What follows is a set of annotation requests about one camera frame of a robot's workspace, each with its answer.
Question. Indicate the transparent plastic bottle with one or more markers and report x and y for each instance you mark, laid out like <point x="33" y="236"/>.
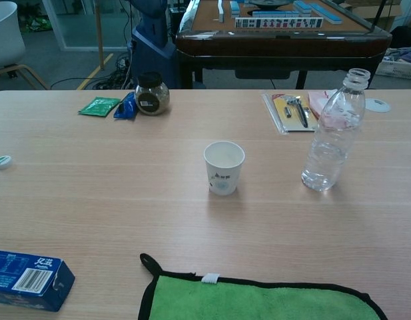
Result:
<point x="325" y="160"/>

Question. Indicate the white paper cup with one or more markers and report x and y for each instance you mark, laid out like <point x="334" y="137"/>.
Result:
<point x="223" y="176"/>

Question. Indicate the face-up mahjong tile row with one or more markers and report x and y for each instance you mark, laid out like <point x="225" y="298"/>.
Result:
<point x="278" y="22"/>

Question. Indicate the green microfiber cloth black trim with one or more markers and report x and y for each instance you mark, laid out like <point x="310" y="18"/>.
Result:
<point x="258" y="300"/>

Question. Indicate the blue mahjong tile wall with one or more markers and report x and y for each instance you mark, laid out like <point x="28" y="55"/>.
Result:
<point x="320" y="11"/>
<point x="234" y="8"/>
<point x="275" y="13"/>

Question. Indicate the blue machine base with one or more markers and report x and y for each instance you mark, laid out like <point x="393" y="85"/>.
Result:
<point x="152" y="53"/>

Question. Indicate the glass jar with black lid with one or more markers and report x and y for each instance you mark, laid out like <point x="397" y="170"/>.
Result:
<point x="152" y="98"/>

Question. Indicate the wooden pole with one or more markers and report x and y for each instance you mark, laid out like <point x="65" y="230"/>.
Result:
<point x="99" y="33"/>

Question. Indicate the razor blister pack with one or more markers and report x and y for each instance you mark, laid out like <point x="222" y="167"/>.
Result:
<point x="291" y="111"/>

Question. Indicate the white plastic laundry basket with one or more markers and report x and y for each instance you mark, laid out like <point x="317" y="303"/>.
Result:
<point x="398" y="70"/>

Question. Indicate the white green bottle cap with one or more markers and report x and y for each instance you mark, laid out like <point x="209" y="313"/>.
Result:
<point x="4" y="162"/>

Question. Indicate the dark wood mahjong table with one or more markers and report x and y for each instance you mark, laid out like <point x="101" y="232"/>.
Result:
<point x="278" y="45"/>

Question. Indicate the pink wet wipes pack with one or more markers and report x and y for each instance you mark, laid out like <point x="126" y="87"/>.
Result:
<point x="316" y="100"/>

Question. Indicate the white chair with wooden legs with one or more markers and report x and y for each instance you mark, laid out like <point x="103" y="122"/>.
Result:
<point x="5" y="40"/>

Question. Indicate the green sachet packet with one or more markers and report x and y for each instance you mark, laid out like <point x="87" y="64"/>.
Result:
<point x="98" y="106"/>

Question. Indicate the blue snack wrapper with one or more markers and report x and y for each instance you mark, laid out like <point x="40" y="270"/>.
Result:
<point x="126" y="108"/>

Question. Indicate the blue cardboard box with barcode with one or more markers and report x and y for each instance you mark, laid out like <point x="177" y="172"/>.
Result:
<point x="28" y="283"/>

